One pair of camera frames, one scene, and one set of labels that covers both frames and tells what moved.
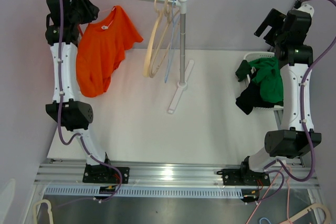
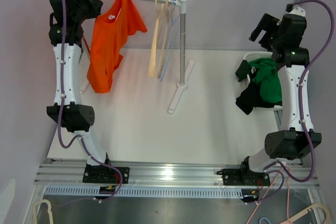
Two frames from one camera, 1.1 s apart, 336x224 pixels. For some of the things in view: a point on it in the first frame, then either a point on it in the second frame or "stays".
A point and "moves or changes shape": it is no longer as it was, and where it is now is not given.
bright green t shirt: (268, 76) stays
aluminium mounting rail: (70, 173) stays
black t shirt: (251, 97) stays
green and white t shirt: (243, 70) stays
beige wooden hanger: (154, 32) moves or changes shape
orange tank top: (99, 52) moves or changes shape
